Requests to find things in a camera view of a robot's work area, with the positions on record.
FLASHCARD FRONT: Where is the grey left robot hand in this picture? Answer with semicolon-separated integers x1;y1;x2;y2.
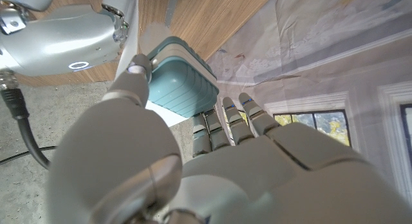
44;53;412;224

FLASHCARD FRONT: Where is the grey tape frame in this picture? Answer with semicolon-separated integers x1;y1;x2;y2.
164;0;180;28

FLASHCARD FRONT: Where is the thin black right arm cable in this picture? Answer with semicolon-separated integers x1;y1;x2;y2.
0;145;57;165

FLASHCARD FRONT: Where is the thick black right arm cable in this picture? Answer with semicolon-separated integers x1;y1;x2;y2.
0;69;52;170

